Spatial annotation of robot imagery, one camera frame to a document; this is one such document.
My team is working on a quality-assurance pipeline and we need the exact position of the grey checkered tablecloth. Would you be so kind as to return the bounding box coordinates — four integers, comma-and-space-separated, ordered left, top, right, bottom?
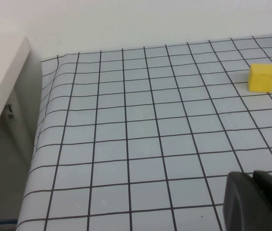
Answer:
17, 32, 272, 231

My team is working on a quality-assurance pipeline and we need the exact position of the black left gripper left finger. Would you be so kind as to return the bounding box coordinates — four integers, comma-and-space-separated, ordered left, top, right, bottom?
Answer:
223, 170, 272, 231

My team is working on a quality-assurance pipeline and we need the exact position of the white cabinet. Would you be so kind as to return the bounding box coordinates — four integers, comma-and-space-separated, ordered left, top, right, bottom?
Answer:
0, 36, 43, 231

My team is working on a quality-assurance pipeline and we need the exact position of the yellow cube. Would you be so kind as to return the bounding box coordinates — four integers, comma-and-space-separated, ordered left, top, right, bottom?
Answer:
247, 63, 272, 93

